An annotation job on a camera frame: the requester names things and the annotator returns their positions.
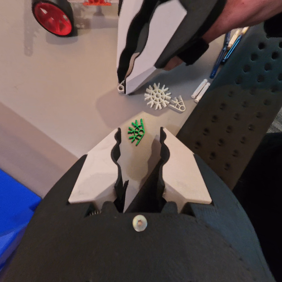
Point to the green fan connector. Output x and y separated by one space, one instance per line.
143 126

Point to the white rod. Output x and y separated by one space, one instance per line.
233 38
245 30

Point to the person's right forearm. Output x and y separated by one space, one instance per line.
274 26

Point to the light grey wedge connector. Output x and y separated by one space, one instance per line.
175 107
120 91

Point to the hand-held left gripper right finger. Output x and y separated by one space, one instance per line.
187 176

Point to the blue storage bin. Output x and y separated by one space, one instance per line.
15 198

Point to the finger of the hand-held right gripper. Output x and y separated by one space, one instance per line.
163 33
125 22

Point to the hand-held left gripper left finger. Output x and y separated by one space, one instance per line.
94 176

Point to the black perforated panel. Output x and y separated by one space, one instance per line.
231 110

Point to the black wheel red hub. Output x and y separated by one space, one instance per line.
52 19

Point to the person's right hand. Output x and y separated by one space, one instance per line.
242 13

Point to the blue rod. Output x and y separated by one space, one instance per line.
217 63
231 50

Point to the pair of white rods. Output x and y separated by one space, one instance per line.
201 89

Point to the red and green toy model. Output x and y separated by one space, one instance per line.
97 3

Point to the white snowflake connector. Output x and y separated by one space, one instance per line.
157 89

